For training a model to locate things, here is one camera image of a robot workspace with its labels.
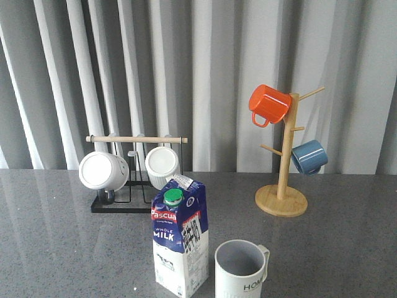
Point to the blue mug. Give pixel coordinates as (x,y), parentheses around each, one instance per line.
(309,157)

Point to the black wire mug rack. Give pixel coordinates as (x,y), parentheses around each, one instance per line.
(135,196)

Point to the white ribbed mug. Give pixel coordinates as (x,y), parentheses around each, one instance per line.
(161,163)

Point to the wooden mug tree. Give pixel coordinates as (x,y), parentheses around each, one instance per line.
(280,199)

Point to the white smiley mug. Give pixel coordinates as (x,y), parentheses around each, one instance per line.
(100,170)

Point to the grey pleated curtain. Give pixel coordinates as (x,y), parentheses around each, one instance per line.
(70,69)

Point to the orange mug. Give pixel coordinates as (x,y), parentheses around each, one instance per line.
(268,105)

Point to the white HOME mug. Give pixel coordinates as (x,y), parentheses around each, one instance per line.
(240,269)

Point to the blue white milk carton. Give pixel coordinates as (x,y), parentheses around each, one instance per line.
(180,235)

